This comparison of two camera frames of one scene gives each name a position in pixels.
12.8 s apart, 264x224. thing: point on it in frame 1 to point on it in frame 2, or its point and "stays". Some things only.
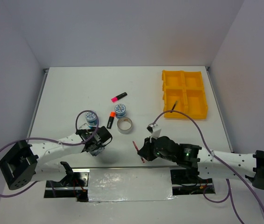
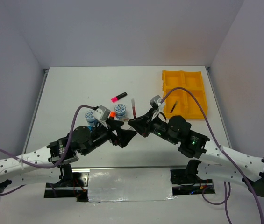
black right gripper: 146,150 to 142,125
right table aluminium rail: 216,100 stays
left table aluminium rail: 46,72 stays
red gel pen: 141,158 to 133,108
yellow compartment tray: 187,88 stays
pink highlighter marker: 115,99 stays
